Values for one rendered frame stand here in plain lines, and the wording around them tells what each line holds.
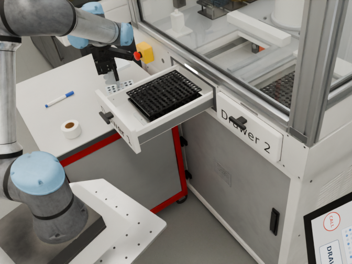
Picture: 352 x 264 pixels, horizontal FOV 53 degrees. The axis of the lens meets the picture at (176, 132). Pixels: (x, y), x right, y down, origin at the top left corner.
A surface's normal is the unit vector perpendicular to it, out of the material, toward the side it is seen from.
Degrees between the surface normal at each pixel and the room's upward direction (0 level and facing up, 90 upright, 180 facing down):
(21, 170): 9
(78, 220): 73
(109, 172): 90
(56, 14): 79
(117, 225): 0
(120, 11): 90
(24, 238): 3
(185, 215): 0
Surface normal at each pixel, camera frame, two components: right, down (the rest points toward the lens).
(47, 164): 0.03, -0.74
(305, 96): -0.83, 0.44
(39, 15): 0.54, 0.40
